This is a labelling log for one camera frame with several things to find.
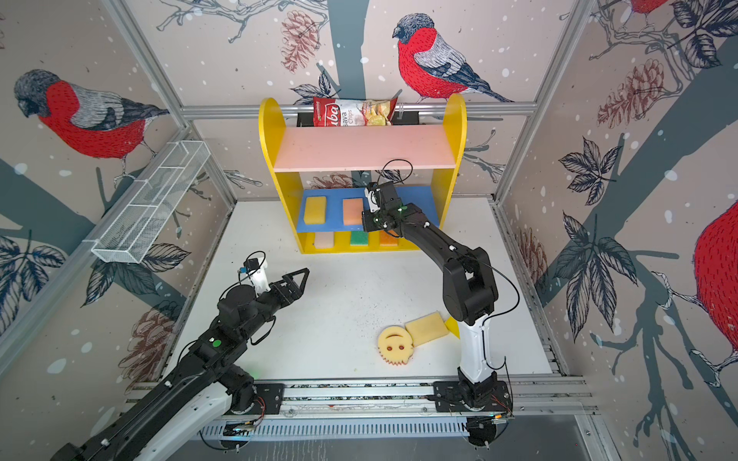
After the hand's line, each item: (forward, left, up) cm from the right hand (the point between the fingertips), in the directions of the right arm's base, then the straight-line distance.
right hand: (361, 223), depth 93 cm
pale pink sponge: (+1, +15, -11) cm, 19 cm away
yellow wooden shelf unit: (+32, +19, -4) cm, 37 cm away
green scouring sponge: (+3, +2, -12) cm, 12 cm away
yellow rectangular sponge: (+4, +16, +2) cm, 17 cm away
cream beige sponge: (-28, -21, -16) cm, 39 cm away
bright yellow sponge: (-27, -29, -15) cm, 42 cm away
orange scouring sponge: (+3, -8, -13) cm, 16 cm away
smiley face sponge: (-34, -12, -13) cm, 39 cm away
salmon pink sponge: (+6, +3, +1) cm, 7 cm away
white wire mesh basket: (-19, +56, +18) cm, 62 cm away
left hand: (-24, +14, +6) cm, 28 cm away
